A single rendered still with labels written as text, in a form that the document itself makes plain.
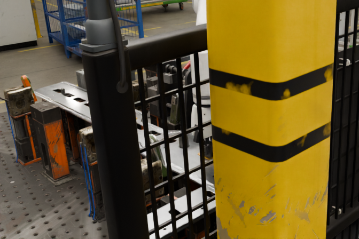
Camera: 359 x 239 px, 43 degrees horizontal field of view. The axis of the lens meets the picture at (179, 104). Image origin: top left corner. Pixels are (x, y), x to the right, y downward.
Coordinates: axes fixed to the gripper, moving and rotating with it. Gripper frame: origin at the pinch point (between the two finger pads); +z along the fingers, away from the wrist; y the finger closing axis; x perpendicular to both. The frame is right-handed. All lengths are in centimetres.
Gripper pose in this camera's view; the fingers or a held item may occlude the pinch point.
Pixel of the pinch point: (210, 149)
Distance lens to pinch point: 139.9
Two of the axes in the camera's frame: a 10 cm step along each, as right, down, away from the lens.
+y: -7.6, 2.7, -5.8
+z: 0.7, 9.4, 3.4
